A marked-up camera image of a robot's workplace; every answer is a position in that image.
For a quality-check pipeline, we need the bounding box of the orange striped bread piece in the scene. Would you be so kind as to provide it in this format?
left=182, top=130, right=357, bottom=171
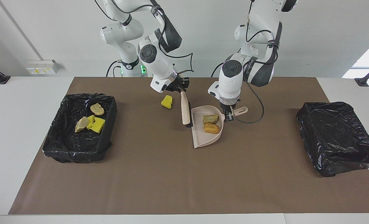
left=75, top=116, right=89, bottom=133

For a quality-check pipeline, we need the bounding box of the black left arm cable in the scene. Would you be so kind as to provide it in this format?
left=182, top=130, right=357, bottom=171
left=235, top=0, right=265, bottom=124

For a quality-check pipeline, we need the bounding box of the beige hand brush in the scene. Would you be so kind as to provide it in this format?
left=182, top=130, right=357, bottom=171
left=180, top=90, right=193, bottom=127

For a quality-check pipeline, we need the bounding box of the pale toast chunk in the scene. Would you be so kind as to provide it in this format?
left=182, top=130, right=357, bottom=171
left=202, top=114, right=219, bottom=124

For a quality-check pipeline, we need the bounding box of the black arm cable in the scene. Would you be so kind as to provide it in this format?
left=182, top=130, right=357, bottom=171
left=235, top=0, right=265, bottom=124
left=96, top=0, right=195, bottom=82

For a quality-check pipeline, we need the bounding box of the black base cable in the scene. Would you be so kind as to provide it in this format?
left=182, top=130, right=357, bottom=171
left=211, top=62, right=226, bottom=77
left=106, top=61, right=120, bottom=77

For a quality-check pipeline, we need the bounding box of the black left base cable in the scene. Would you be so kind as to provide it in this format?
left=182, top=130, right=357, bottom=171
left=211, top=62, right=226, bottom=77

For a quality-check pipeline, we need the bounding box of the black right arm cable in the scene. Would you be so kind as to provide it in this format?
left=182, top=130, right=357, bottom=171
left=96, top=0, right=195, bottom=82

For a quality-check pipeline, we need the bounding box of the white wall socket box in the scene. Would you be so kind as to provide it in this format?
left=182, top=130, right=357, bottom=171
left=26, top=60, right=60, bottom=75

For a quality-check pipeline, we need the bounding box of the pale lumpy bread piece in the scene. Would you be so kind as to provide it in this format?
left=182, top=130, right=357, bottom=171
left=90, top=103, right=105, bottom=116

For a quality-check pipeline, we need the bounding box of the black right base cable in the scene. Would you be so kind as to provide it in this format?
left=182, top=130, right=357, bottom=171
left=106, top=61, right=120, bottom=77

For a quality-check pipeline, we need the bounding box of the brown fried bun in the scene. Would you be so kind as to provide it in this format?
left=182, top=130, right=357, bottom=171
left=203, top=123, right=221, bottom=134

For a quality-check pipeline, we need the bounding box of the black bag lined bin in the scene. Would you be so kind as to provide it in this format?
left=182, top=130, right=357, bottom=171
left=296, top=101, right=369, bottom=177
left=42, top=93, right=118, bottom=163

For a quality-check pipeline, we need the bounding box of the large yellow sponge piece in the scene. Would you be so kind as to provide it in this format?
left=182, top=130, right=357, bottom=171
left=161, top=95, right=173, bottom=109

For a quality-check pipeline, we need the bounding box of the brown paper mat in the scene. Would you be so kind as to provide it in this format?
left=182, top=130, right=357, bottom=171
left=8, top=77, right=369, bottom=215

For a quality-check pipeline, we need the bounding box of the green yellow sponge piece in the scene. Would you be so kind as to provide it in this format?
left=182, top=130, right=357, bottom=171
left=90, top=117, right=106, bottom=133

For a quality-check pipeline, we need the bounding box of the pink plastic dustpan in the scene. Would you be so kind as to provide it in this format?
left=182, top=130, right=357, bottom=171
left=191, top=105, right=248, bottom=149

